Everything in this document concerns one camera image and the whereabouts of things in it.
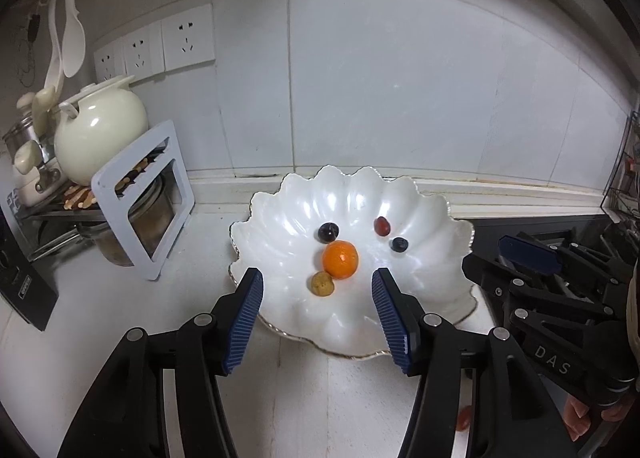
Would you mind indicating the steel pan lid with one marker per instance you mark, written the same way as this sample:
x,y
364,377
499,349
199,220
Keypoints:
x,y
60,238

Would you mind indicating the white frame kitchen shelf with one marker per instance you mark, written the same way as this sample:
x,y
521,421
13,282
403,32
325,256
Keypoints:
x,y
119,218

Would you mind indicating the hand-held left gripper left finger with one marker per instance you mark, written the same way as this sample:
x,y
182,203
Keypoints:
x,y
244,323

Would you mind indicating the white wall outlet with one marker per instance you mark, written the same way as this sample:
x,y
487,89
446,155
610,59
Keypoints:
x,y
106,63
137,51
187,38

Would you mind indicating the red grape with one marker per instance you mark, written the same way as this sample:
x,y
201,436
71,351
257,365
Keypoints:
x,y
462,420
382,225

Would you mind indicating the brown longan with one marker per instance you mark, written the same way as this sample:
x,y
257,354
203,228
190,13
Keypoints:
x,y
321,284

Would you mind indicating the mandarin orange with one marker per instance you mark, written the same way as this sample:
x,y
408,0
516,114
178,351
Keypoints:
x,y
341,259

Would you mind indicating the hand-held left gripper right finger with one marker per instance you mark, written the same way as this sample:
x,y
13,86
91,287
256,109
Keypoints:
x,y
392,323

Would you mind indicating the blueberry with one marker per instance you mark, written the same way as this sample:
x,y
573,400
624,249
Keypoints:
x,y
399,244

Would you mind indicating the cream ceramic teapot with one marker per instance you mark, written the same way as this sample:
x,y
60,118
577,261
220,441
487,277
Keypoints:
x,y
100,133

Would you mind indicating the stainless steel pot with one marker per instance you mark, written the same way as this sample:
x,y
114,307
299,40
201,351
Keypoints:
x,y
20,136

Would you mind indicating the white scalloped ceramic bowl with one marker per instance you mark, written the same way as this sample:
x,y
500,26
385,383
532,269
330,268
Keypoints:
x,y
300,208

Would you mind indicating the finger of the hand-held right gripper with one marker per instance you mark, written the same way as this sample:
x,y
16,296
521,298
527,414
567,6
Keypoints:
x,y
500,278
530,255

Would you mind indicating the dark purple grape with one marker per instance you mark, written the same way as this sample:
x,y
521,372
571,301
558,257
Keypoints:
x,y
328,232

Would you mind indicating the white rice paddle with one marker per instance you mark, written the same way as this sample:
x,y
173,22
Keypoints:
x,y
72,33

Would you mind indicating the white plastic spoon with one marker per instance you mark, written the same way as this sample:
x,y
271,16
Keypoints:
x,y
50,63

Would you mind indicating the wooden slat trivet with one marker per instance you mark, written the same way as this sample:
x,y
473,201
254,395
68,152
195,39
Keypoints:
x,y
80,199

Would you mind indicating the person's right hand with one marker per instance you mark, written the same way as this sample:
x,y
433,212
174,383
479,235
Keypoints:
x,y
575,418

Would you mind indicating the glass storage jar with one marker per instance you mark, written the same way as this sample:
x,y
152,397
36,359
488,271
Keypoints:
x,y
150,223

